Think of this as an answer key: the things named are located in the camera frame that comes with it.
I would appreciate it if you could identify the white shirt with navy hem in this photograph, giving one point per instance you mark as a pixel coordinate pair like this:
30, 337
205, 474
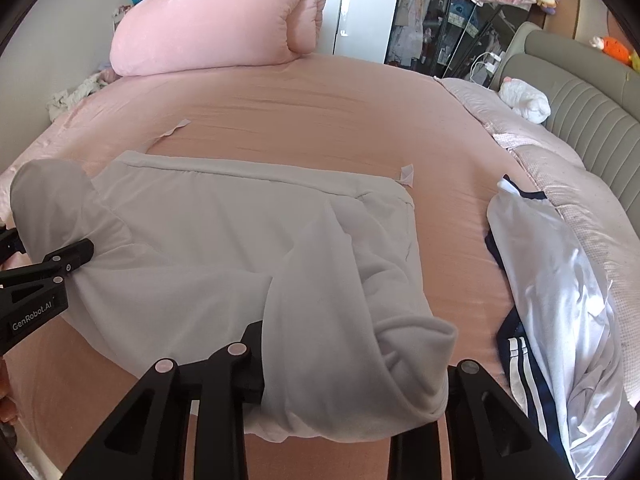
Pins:
225, 240

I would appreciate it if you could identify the white jacket with navy collar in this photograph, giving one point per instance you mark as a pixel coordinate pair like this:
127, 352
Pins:
565, 285

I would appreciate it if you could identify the white crumpled cloth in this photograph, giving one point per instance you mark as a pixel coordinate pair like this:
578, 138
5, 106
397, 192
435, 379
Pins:
75, 95

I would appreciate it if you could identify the grey padded headboard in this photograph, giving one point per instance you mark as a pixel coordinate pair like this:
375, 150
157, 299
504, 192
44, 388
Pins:
580, 90

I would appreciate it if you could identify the orange carrot plush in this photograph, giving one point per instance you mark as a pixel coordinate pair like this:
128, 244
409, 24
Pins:
616, 47

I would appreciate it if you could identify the small white plush toy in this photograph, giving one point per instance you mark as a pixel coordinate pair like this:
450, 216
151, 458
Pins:
596, 42

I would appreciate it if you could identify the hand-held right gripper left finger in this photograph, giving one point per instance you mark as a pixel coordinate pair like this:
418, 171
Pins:
245, 360

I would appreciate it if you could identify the pink rolled duvet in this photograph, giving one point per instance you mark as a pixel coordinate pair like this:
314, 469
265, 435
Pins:
215, 25

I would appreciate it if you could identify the white wardrobe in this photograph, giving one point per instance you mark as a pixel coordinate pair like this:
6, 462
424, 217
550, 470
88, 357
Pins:
350, 5

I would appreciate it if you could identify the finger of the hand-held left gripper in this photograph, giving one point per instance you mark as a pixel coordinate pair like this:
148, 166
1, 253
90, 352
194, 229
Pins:
67, 257
10, 245

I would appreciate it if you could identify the glass-door cabinet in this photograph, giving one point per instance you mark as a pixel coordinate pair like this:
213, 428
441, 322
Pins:
435, 15

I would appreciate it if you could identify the navy trousers with white stripes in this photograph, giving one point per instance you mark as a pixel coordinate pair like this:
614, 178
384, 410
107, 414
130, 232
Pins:
520, 370

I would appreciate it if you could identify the yellow sponge plush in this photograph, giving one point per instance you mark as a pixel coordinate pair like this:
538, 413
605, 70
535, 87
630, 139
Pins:
636, 60

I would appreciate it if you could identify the person's left hand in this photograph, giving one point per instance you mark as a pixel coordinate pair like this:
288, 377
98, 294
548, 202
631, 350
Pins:
6, 390

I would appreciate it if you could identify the bed with pink sheet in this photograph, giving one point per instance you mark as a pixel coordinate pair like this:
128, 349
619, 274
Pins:
325, 110

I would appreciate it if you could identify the pink checked pillow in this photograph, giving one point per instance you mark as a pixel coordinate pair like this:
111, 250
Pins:
505, 120
590, 210

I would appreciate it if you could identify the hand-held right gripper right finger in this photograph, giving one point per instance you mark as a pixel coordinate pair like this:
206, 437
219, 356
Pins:
480, 400

